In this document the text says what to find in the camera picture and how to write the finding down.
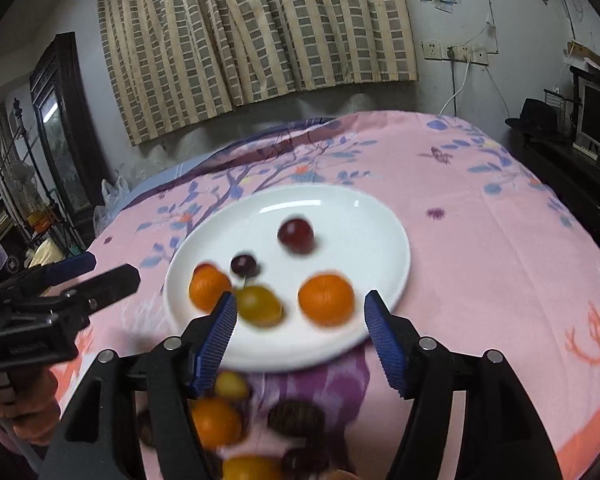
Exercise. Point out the large dark red grape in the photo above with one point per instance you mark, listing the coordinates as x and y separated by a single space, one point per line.
296 234

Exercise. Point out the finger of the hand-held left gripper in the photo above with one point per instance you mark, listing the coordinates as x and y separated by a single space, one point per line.
107 284
70 266

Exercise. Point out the white round plate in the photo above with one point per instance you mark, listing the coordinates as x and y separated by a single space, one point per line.
345 230

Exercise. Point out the black hat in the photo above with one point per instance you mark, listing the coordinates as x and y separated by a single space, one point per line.
537 115

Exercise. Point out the dark purple plum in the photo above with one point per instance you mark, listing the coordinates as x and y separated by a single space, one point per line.
305 460
296 417

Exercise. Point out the yellow-green plum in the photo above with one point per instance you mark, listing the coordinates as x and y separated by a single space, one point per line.
259 306

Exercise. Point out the person's left hand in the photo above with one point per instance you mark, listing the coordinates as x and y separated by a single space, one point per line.
35 410

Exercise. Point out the beige checked curtain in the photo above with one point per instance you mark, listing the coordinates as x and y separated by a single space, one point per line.
255 35

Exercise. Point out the dark framed mirror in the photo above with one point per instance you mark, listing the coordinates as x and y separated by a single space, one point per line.
75 90

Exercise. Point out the orange tangerine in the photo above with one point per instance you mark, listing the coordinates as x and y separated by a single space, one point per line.
216 422
326 302
206 287
340 476

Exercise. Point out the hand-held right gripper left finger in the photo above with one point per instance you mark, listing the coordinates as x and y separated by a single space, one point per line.
215 345

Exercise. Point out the clear plastic bag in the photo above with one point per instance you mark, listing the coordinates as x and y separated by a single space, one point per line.
112 195

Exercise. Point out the dark wooden side table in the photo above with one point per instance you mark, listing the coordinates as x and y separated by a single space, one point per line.
555 170

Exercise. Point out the metal storage rack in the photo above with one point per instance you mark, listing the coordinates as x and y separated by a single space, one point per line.
25 160

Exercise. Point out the small yellow plum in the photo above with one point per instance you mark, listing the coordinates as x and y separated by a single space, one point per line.
232 386

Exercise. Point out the pink floral bed sheet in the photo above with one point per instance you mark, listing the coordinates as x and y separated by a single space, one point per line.
480 260

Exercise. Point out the dark red cherry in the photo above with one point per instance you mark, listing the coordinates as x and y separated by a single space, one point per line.
242 264

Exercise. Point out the white wall label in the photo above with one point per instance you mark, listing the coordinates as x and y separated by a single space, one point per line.
442 4

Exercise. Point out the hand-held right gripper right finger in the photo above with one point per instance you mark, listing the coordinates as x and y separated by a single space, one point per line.
386 345

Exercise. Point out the white double wall socket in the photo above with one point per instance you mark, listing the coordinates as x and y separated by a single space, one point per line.
467 54

